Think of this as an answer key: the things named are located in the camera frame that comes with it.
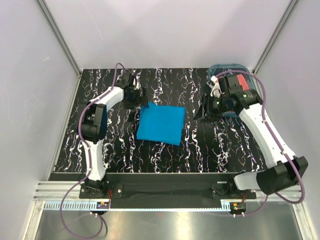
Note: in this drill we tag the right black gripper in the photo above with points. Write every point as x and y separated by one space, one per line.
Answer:
206 100

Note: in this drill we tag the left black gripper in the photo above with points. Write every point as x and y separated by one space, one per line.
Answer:
140 100

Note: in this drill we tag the blue t shirt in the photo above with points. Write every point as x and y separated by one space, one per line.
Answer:
161 123

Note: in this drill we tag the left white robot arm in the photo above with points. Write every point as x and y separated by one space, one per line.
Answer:
92 125

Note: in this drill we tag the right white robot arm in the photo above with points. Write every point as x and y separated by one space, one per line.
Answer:
284 168

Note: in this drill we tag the teal transparent plastic bin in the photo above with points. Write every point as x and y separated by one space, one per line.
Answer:
235 99

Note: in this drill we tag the salmon pink folded t shirt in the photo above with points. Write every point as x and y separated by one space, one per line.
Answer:
242 81

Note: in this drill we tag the right small circuit board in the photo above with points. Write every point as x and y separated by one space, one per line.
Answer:
238 206

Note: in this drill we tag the small circuit board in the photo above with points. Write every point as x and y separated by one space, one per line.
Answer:
102 205
238 206

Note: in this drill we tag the left small circuit board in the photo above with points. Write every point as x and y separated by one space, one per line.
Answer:
102 205

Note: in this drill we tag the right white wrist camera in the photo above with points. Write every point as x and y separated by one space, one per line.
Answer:
214 85

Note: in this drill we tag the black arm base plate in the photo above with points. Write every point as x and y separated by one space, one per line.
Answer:
217 186

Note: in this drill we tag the aluminium front rail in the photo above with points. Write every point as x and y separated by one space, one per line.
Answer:
56 190

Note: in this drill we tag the white slotted cable duct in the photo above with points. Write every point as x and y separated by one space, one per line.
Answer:
116 205

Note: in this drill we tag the right aluminium frame post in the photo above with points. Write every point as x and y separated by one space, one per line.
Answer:
276 34

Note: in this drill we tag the aluminium frame post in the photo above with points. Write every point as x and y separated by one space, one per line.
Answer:
58 35
276 34

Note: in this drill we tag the left aluminium frame post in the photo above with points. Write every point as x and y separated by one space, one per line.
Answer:
58 35

